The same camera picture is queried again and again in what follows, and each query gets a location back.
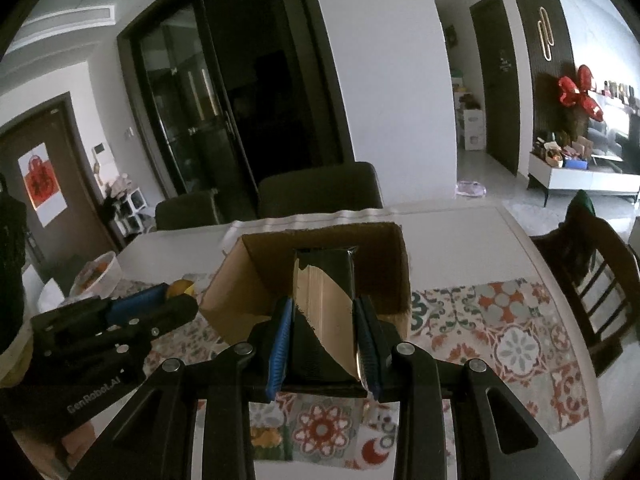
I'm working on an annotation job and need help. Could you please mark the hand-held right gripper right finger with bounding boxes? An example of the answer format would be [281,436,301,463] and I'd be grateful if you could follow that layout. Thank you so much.
[352,295,581,480]

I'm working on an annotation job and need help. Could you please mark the dark upholstered chair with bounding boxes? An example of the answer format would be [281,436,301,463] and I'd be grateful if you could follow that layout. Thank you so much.
[257,161,385,220]
[155,190,224,232]

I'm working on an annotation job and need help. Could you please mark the green cloth on chair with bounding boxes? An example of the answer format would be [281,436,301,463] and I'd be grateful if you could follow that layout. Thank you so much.
[564,189,597,222]

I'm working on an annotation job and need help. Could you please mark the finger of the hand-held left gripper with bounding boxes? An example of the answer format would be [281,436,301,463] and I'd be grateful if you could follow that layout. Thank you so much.
[112,293,199,347]
[106,283,172,324]

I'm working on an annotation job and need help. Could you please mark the stack of white boxes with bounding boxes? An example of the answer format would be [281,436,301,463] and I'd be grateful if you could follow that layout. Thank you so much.
[451,76,487,153]

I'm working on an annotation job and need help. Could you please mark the long dark green snack packet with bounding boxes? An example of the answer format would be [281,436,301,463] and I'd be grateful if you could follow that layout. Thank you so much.
[289,244,369,399]

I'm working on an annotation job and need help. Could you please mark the red and white door poster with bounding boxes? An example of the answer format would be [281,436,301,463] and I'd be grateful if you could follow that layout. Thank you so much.
[18,142,69,227]

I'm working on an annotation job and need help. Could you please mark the wooden slat chair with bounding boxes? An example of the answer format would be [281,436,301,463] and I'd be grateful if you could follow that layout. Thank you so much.
[530,195,640,379]

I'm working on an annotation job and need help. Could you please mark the gold wall ornament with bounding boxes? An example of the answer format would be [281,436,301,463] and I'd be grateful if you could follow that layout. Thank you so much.
[535,7,556,62]

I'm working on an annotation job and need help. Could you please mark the white cube shelf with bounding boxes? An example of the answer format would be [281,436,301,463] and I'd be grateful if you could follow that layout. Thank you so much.
[111,185,152,237]

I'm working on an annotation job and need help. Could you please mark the white bowl with orange food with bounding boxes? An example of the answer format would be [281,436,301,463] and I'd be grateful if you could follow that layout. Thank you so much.
[68,250,124,302]

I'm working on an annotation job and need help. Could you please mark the red ribbon bow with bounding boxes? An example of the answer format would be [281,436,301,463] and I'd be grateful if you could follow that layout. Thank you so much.
[556,64,604,122]

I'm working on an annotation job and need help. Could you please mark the dark interior door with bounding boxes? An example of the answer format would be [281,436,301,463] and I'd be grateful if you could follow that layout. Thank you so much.
[470,0,522,177]

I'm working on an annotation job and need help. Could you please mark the brown entrance door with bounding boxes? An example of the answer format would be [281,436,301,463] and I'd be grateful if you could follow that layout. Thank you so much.
[0,91,119,262]

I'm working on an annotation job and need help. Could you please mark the glass sliding door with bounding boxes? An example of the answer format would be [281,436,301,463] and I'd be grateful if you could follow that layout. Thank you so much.
[116,0,357,202]

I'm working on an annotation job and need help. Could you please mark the person's left forearm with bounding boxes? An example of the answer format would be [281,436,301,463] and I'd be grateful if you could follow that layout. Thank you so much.
[10,417,103,480]

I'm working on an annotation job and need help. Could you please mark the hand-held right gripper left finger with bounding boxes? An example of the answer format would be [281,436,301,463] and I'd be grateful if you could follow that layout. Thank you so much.
[67,297,297,480]

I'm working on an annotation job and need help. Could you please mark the brown cardboard box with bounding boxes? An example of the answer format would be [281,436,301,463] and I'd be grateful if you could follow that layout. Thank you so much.
[199,221,414,347]

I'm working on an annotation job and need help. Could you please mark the white low cabinet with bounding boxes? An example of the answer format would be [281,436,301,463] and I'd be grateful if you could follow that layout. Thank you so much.
[527,151,640,207]

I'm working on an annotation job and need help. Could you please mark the yellow round item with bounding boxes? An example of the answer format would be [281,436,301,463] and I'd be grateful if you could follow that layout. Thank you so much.
[167,279,199,299]

